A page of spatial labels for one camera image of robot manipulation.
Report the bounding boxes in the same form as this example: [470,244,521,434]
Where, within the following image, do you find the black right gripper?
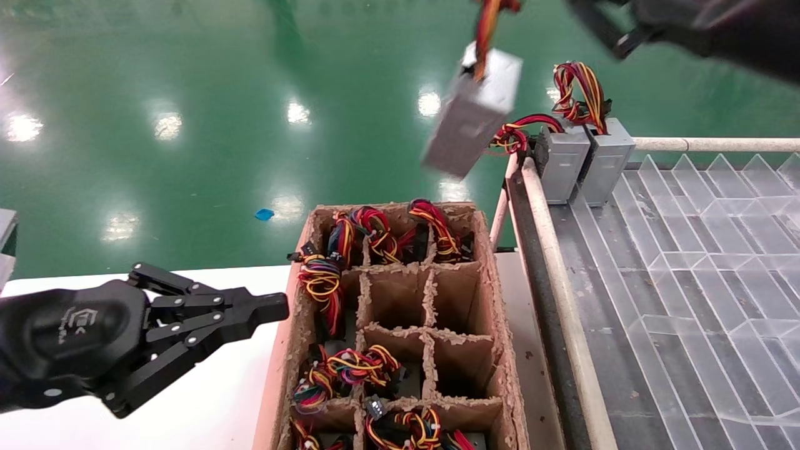
[567,0,744,60]

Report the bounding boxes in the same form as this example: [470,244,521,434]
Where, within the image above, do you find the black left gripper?
[0,262,289,419]

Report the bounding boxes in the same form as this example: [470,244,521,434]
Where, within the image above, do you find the grey power supply with cables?
[292,347,341,414]
[424,0,524,180]
[286,242,346,341]
[325,344,408,401]
[400,198,474,264]
[352,206,402,264]
[291,417,354,450]
[326,210,363,266]
[364,395,443,450]
[441,430,477,450]
[553,61,636,207]

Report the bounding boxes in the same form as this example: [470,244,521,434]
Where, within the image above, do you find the grey metal box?
[0,208,18,293]

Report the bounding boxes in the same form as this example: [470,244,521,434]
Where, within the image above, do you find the cream rack pipe leg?
[489,153,521,252]

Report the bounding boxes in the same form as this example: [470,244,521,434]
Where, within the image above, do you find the brown cardboard divider box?
[253,200,529,450]

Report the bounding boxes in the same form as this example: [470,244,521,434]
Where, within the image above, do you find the black rack edge strip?
[505,166,591,450]

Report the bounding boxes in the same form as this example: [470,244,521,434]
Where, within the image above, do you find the grey power supply, red cables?
[491,114,591,204]

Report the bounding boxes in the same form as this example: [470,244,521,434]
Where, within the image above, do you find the cream rack pipe rail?
[520,156,618,450]
[632,137,800,153]

